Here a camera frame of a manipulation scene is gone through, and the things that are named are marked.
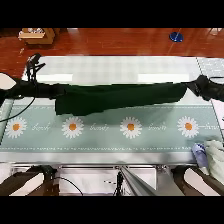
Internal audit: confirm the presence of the green T-shirt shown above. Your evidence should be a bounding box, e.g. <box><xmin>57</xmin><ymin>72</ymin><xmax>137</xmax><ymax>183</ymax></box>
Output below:
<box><xmin>54</xmin><ymin>82</ymin><xmax>188</xmax><ymax>117</ymax></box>

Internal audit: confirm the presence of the blue round object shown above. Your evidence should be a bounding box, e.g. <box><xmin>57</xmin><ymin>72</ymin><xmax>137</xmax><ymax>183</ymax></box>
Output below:
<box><xmin>168</xmin><ymin>31</ymin><xmax>184</xmax><ymax>43</ymax></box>

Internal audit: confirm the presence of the cardboard box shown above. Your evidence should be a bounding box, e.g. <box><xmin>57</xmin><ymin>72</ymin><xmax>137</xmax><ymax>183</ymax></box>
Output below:
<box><xmin>17</xmin><ymin>28</ymin><xmax>57</xmax><ymax>46</ymax></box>

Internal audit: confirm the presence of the white garment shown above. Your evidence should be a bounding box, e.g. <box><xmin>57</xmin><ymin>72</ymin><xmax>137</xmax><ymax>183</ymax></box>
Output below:
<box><xmin>203</xmin><ymin>139</ymin><xmax>224</xmax><ymax>184</ymax></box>

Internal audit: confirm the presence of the black cable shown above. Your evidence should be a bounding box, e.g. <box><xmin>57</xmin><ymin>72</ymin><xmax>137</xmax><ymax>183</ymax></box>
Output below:
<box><xmin>114</xmin><ymin>171</ymin><xmax>125</xmax><ymax>197</ymax></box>
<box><xmin>54</xmin><ymin>176</ymin><xmax>84</xmax><ymax>197</ymax></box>
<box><xmin>0</xmin><ymin>95</ymin><xmax>37</xmax><ymax>124</ymax></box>

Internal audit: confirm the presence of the silver frame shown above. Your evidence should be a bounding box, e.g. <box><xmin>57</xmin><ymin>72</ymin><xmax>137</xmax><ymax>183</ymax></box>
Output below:
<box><xmin>13</xmin><ymin>162</ymin><xmax>201</xmax><ymax>197</ymax></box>

